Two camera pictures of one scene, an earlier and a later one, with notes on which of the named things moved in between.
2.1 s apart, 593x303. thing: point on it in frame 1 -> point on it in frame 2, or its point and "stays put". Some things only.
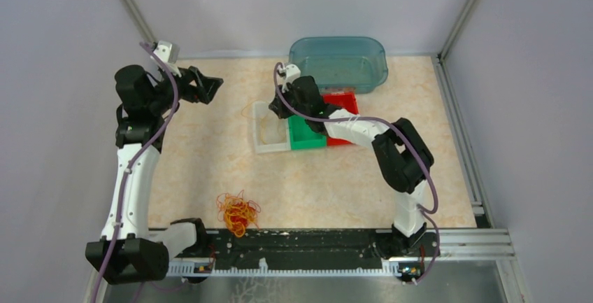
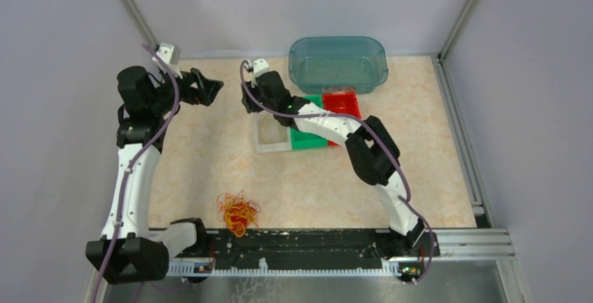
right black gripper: x=277 y=105 -> x=251 y=106
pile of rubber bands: x=237 y=212 stays put
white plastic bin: x=271 y=134 stays put
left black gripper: x=205 y=88 stays put
